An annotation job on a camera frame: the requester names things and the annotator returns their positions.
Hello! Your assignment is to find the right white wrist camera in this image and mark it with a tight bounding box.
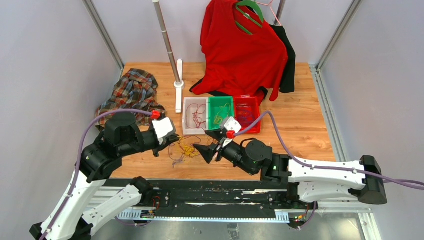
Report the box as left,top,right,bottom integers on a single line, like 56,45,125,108
219,116,242,148

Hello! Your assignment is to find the black t-shirt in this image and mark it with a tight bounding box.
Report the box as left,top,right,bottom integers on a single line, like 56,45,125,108
270,25,296,94

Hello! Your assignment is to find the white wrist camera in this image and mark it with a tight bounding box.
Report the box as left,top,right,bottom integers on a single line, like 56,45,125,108
219,116,242,148
152,117,177,143

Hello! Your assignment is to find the pink clothes hanger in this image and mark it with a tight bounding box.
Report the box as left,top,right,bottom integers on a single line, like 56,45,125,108
256,0,283,27

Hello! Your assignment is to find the white plastic bin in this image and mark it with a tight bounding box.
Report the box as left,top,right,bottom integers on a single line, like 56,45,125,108
182,97,209,136

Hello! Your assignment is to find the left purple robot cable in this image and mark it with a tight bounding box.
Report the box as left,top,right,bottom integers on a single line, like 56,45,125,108
38,109,162,240

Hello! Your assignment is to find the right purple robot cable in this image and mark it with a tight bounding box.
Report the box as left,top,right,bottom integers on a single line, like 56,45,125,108
226,110,424,230

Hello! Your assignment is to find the red plastic bin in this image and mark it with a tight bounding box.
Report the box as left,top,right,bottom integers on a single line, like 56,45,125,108
233,95,261,130

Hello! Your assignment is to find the thin red cable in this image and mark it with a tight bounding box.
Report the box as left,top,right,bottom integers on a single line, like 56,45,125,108
184,103,208,130

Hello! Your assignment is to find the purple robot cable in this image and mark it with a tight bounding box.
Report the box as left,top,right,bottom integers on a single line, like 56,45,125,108
38,109,162,240
226,110,424,230

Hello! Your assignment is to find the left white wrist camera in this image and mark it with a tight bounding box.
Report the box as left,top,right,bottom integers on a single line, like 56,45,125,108
152,117,177,143

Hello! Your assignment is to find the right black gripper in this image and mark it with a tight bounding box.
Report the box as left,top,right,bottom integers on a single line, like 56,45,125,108
193,129,255,176

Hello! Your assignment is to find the colourful cable pile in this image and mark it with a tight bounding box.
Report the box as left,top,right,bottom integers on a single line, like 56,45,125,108
167,135,201,169

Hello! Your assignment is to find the green clothes hanger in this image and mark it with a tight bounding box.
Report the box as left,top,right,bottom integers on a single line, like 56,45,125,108
233,0,265,29

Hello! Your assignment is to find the thin purple cable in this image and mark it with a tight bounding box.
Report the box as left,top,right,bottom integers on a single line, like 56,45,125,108
167,142,186,169
237,103,259,124

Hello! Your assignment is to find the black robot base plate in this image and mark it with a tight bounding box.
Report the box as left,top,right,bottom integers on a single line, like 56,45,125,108
120,179,320,220

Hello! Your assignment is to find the plaid flannel shirt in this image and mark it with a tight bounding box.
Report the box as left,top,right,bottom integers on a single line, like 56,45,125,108
95,68,167,117

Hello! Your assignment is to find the red t-shirt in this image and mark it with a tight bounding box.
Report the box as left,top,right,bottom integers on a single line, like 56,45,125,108
190,0,288,102

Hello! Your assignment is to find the thin yellow cable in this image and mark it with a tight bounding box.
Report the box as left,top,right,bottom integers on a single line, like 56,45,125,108
213,101,233,125

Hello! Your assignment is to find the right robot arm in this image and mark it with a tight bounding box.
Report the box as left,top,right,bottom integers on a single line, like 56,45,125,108
193,130,388,209

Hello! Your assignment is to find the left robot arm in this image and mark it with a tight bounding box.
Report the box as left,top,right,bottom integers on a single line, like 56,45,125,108
29,109,179,240

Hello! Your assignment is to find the green plastic bin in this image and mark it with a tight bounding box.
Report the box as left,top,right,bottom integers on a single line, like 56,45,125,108
207,96,235,130

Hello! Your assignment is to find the white rack base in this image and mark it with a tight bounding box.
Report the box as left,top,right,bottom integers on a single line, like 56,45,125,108
174,59,185,114

